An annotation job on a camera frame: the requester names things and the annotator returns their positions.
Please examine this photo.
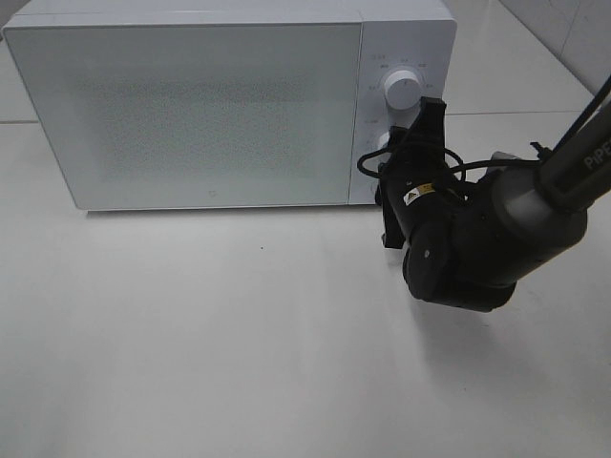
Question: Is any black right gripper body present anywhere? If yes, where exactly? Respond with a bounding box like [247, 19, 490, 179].
[374, 127, 453, 224]

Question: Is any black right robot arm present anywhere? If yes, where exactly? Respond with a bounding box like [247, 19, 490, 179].
[378, 97, 610, 312]

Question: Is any round white door button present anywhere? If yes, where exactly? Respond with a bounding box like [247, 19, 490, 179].
[370, 179, 379, 197]

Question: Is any white microwave door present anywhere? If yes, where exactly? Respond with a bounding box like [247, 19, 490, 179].
[6, 24, 361, 210]

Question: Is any white microwave oven body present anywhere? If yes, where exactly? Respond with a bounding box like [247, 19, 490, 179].
[2, 1, 456, 206]

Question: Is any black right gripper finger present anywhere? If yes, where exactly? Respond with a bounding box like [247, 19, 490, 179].
[382, 199, 406, 249]
[408, 96, 447, 141]

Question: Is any upper white power knob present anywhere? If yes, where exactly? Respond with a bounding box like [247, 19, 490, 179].
[384, 69, 422, 111]

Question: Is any white timer knob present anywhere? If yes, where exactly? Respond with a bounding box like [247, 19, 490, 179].
[377, 132, 390, 153]

